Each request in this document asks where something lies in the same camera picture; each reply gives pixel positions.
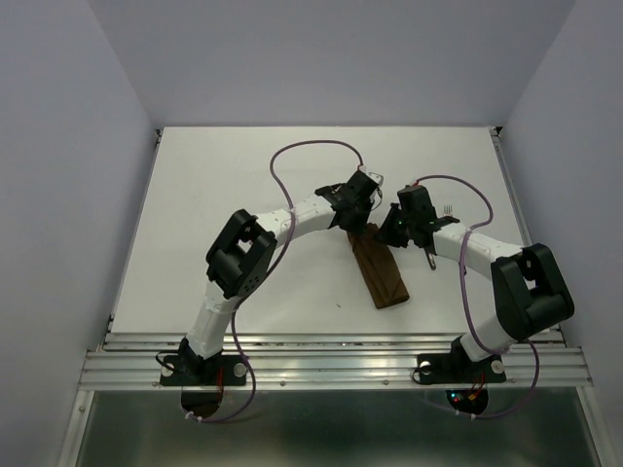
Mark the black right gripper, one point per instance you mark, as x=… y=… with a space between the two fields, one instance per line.
x=386 y=234

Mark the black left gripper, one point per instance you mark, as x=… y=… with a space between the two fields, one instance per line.
x=359 y=227

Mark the silver knife dark handle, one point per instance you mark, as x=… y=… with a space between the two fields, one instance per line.
x=430 y=256

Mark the brown cloth napkin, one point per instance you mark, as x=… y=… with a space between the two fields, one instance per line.
x=378 y=268

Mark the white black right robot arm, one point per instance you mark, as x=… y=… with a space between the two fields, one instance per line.
x=530 y=293

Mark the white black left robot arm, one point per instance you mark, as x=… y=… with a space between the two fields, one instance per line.
x=239 y=259

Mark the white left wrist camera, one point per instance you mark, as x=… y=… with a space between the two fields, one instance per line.
x=377 y=178

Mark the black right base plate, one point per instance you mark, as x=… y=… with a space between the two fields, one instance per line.
x=443 y=369

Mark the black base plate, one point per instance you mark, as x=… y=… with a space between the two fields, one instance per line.
x=443 y=369
x=223 y=370

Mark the aluminium rail frame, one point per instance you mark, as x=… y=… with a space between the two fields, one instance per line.
x=332 y=377

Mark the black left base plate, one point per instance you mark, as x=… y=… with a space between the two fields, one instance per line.
x=223 y=370

